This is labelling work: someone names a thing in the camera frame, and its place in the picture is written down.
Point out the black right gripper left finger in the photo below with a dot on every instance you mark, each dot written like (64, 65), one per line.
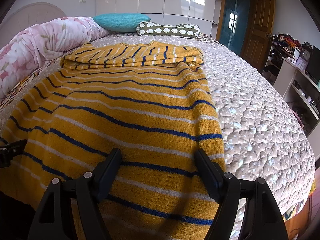
(54, 218)

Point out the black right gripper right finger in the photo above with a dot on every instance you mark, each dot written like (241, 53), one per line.
(262, 217)

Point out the yellow striped knit sweater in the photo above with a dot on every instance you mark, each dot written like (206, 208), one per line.
(151, 101)

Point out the pile of colourful clothes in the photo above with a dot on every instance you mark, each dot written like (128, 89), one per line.
(285, 42)

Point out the beige quilted bedspread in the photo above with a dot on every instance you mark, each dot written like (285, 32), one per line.
(261, 135)

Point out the pink floral duvet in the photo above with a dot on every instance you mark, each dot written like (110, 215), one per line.
(41, 43)

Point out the white shelf unit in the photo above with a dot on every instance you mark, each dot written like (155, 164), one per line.
(301, 94)

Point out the pink padded headboard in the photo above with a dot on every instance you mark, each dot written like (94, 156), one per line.
(26, 16)

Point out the black monitor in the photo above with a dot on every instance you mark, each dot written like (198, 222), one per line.
(313, 67)

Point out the teal pillow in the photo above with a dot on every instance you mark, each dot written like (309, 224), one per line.
(120, 22)

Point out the small desk clock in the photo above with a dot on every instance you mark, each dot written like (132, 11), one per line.
(306, 51)

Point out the brown wooden door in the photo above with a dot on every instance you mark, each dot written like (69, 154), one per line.
(259, 30)

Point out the olive bolster with white sheep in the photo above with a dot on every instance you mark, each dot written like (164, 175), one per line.
(185, 30)

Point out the white glossy wardrobe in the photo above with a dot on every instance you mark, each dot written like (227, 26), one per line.
(203, 13)

